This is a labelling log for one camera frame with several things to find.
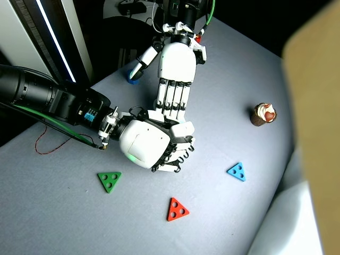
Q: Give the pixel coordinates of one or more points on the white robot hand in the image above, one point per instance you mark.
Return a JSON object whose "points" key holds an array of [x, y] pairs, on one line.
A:
{"points": [[143, 143], [176, 63]]}

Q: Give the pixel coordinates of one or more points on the small blue block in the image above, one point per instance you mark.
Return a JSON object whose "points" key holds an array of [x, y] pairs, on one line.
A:
{"points": [[132, 80]]}

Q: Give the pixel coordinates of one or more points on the green triangle block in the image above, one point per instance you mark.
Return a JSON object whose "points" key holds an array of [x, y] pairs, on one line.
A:
{"points": [[109, 179]]}

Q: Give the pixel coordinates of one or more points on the grey table cloth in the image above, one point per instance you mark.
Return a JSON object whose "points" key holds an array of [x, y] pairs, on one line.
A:
{"points": [[212, 132]]}

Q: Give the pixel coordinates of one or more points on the black box device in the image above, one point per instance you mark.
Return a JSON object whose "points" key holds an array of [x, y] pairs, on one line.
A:
{"points": [[132, 8]]}

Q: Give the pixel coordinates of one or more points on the red triangle block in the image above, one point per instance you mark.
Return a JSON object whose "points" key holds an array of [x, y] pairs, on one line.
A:
{"points": [[176, 210]]}

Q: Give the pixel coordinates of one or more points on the blue triangle block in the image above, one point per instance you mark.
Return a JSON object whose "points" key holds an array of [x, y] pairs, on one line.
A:
{"points": [[238, 171]]}

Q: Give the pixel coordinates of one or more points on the toy chocolate cupcake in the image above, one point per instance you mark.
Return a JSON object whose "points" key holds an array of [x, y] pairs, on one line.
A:
{"points": [[261, 117]]}

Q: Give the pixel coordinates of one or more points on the tan blurred board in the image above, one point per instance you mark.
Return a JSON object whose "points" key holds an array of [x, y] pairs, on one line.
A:
{"points": [[318, 106]]}

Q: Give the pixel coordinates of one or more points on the white pillar with light strip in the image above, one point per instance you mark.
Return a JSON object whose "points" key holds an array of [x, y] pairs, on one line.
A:
{"points": [[16, 40]]}

